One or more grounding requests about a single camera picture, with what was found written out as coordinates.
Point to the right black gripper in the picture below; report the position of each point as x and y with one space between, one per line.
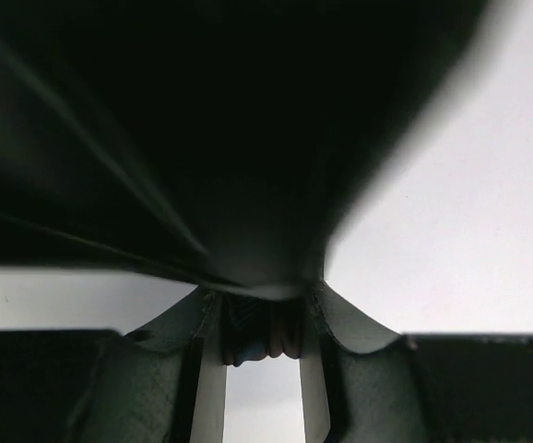
214 142

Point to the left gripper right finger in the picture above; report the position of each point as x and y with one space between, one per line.
363 382

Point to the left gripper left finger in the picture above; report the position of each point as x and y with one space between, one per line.
162 382

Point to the dark striped necktie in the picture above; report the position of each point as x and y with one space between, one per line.
253 329

